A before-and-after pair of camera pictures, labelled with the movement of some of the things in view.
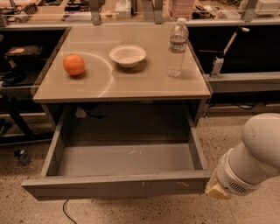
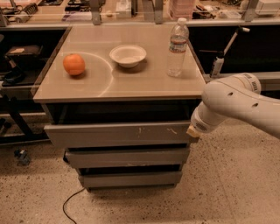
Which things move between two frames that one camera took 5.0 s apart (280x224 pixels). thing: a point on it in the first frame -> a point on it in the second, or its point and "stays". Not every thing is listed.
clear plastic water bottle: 178,38 stays
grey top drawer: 80,171 -> 117,134
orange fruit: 73,64 stays
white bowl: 128,56 stays
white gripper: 230,177 -> 199,125
